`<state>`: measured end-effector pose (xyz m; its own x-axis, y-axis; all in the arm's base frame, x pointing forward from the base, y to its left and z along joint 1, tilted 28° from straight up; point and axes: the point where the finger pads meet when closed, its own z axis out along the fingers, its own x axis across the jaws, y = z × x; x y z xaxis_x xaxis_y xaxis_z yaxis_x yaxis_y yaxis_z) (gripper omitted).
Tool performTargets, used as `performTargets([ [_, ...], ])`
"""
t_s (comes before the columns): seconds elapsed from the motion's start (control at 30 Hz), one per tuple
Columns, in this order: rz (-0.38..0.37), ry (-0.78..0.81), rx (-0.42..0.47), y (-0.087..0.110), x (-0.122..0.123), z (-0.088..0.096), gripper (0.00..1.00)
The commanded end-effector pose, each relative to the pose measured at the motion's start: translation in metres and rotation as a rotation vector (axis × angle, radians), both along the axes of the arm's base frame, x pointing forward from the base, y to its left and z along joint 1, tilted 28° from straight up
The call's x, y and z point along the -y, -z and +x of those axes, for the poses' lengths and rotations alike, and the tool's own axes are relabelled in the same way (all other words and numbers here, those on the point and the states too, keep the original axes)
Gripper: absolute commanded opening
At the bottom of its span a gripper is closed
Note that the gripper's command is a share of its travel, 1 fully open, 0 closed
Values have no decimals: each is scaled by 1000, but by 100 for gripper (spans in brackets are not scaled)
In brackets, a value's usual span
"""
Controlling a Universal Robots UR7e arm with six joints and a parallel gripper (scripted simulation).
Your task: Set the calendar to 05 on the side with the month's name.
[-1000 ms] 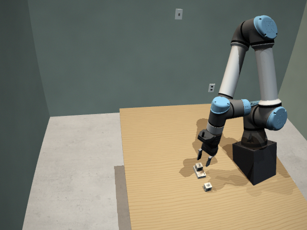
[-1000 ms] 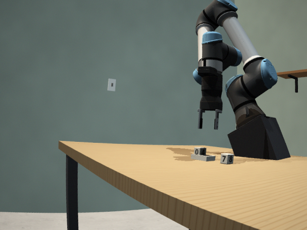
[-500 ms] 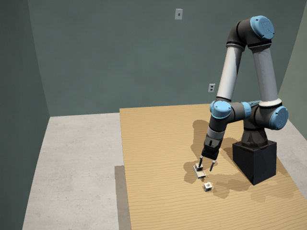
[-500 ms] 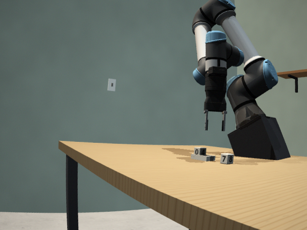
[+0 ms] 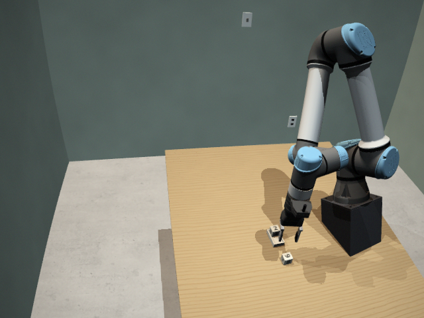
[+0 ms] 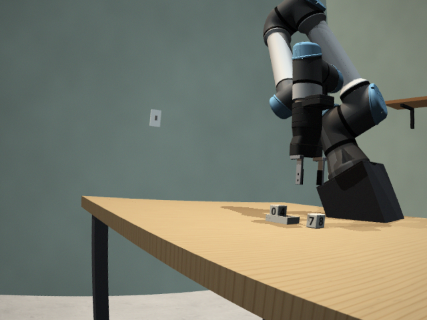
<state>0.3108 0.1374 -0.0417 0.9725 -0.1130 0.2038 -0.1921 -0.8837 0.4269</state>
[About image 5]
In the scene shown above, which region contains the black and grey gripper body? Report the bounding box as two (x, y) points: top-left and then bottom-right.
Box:
(280, 181), (313, 227)

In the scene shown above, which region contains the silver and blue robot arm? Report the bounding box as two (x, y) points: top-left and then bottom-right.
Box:
(288, 23), (399, 204)

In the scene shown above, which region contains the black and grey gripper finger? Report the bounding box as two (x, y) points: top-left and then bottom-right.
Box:
(278, 223), (284, 242)
(295, 226), (303, 242)

